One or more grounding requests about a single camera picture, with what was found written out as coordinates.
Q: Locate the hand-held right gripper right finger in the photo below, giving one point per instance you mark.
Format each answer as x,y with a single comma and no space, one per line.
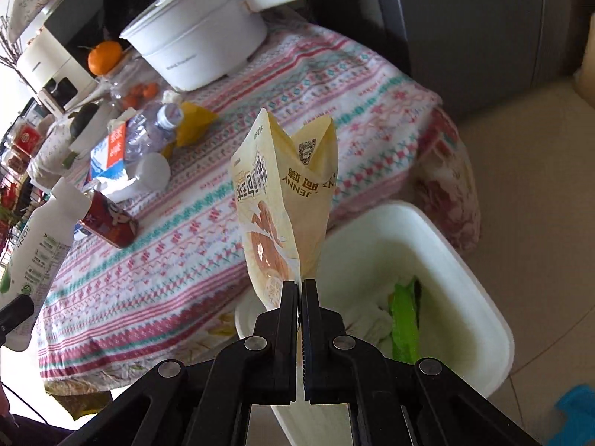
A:
310,320

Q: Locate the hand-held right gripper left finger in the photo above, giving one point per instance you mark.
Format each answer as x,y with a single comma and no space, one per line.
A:
289,320

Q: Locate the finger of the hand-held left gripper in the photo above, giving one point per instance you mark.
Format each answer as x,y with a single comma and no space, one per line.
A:
16,313

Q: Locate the white bottle with green label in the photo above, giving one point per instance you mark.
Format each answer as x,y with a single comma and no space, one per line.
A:
42,251

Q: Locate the yellow snack bag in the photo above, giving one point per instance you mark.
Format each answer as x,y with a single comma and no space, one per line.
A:
274,195

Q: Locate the white plastic trash bin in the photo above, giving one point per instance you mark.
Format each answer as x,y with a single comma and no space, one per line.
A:
458,288

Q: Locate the crumpled white tissue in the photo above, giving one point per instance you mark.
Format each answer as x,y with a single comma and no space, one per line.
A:
372,320

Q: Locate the green wrapper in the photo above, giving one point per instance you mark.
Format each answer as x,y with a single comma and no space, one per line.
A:
404,320

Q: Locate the patterned tablecloth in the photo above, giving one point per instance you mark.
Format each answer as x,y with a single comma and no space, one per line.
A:
186,265

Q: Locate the red drink can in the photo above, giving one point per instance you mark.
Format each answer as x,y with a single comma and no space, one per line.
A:
109,220

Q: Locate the white printed pouch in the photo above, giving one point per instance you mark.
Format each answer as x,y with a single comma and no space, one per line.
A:
53,146

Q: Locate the blue and white milk carton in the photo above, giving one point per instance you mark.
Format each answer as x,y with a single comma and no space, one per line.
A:
111,162

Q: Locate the floral under tablecloth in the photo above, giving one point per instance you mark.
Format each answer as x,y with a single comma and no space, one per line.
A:
446,186

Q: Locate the white paper cup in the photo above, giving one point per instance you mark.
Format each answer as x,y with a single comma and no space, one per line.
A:
152,172

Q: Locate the yellow packet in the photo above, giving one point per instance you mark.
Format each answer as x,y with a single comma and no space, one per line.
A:
193,123

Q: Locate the clear plastic water bottle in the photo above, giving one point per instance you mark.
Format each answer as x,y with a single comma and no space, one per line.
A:
151,128

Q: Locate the clear glass jar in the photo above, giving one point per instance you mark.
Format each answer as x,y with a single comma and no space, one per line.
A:
125,86

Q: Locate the white countertop oven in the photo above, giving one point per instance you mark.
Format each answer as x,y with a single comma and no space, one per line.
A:
51,60

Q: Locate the orange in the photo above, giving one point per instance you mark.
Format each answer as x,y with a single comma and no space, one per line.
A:
105,57

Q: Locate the blue plastic object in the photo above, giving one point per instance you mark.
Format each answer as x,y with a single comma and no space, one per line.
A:
576,416

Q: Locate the white electric pot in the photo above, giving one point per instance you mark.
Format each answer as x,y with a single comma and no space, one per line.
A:
195,42

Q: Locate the black chair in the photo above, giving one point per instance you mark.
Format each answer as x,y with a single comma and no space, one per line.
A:
388,14

